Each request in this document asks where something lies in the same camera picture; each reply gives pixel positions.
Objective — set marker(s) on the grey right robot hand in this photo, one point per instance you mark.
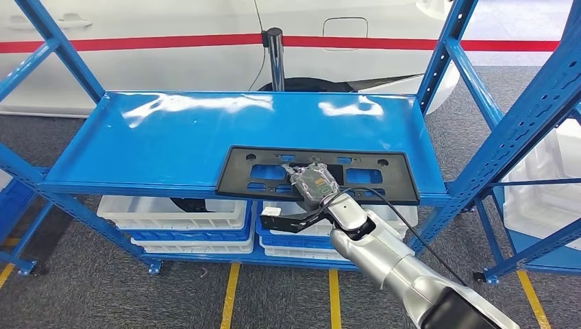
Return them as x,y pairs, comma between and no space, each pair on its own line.
315,184

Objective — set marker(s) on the black plastic plate frame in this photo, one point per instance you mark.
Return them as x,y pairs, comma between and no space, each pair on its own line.
233,175

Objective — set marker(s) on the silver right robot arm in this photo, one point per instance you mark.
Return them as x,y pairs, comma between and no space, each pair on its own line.
386,259

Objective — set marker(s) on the black curved part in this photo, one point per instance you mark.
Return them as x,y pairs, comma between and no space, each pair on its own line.
190,206

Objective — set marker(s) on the white plastic crate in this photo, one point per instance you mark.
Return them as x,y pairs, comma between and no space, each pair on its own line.
404,218
544,204
295,253
195,247
136,222

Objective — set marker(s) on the white car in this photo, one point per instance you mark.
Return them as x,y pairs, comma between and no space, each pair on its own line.
136,72

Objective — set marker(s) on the red barrier belt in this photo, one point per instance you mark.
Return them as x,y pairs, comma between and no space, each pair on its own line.
136,43

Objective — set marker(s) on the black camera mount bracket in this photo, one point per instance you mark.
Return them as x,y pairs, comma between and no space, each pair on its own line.
290,223

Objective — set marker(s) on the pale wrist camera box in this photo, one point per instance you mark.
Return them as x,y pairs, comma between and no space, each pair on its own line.
271,212

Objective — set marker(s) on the black stanchion post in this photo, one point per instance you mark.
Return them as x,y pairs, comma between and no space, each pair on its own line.
274,59

